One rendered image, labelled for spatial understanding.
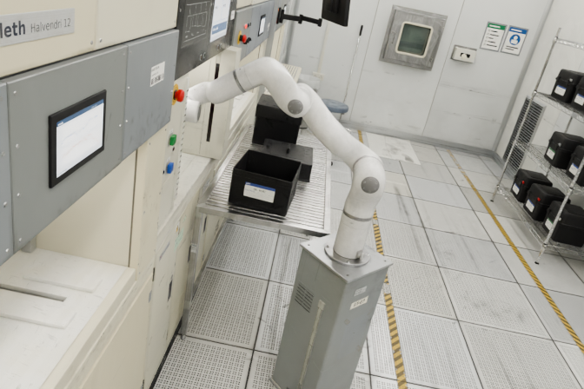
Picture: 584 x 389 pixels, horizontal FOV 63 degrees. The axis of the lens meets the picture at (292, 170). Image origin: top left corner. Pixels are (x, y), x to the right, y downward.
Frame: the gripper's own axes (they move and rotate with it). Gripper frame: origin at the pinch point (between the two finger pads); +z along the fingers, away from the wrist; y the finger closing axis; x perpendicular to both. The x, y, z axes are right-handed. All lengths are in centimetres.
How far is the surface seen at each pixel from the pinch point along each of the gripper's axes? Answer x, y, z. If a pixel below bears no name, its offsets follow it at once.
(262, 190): -35, 17, -60
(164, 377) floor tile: -121, -14, -32
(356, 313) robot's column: -66, -17, -107
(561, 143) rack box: -33, 207, -297
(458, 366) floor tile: -122, 25, -181
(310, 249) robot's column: -46, -9, -84
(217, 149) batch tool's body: -29, 40, -35
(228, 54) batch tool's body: 17, 40, -34
